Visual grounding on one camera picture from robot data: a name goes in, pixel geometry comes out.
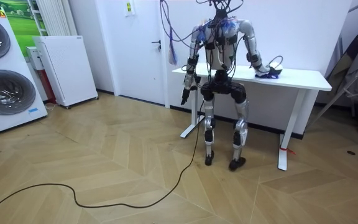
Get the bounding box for small white box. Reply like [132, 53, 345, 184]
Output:
[25, 46, 45, 71]

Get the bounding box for dark folded board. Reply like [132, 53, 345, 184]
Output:
[326, 27, 358, 108]

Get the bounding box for white door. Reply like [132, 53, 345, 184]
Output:
[94, 0, 168, 106]

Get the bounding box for robot legs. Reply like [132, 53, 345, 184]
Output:
[200, 70, 249, 172]

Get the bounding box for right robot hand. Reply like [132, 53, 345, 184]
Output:
[254, 63, 283, 78]

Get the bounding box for white desk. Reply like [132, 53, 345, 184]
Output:
[172, 62, 333, 172]

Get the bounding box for white air purifier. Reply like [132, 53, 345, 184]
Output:
[32, 35, 99, 110]

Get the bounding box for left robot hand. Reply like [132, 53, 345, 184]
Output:
[180, 85, 198, 106]

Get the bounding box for red strap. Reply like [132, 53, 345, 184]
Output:
[279, 146, 296, 156]

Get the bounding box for cable bundle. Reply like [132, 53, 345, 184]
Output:
[159, 0, 245, 66]

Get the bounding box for yellow white wall sign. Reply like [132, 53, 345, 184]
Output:
[124, 0, 135, 17]

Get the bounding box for blue towel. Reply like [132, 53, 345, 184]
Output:
[255, 72, 281, 80]

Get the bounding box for black floor cable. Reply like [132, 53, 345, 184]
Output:
[0, 99, 206, 222]

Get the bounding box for white radiator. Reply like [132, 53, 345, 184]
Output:
[35, 0, 78, 37]

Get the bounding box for robot body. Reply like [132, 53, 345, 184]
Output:
[196, 7, 244, 75]

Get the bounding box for white washing machine tower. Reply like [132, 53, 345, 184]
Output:
[0, 4, 48, 136]

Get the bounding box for green landscape wall poster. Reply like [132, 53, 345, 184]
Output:
[0, 0, 48, 58]

